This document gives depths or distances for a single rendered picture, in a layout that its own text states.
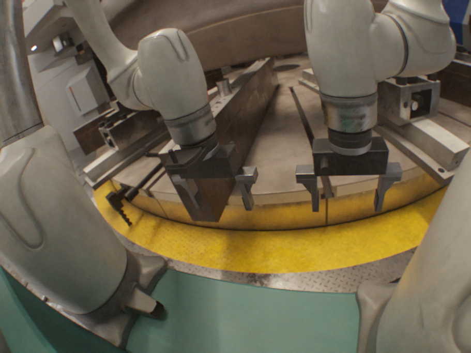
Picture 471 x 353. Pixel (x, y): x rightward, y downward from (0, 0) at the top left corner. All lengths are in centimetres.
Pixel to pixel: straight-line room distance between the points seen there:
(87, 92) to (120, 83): 440
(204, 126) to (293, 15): 104
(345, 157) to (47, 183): 42
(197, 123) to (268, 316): 32
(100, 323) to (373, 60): 52
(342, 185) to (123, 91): 95
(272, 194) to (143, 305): 86
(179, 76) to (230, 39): 102
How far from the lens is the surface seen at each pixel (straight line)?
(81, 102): 502
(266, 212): 121
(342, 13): 30
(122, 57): 51
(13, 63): 50
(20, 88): 49
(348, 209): 126
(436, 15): 38
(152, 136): 217
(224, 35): 138
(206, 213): 99
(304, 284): 112
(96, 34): 49
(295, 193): 107
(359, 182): 112
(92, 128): 314
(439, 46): 40
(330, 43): 30
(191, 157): 38
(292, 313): 30
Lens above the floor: 101
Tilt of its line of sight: 34 degrees down
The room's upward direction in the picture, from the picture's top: 18 degrees counter-clockwise
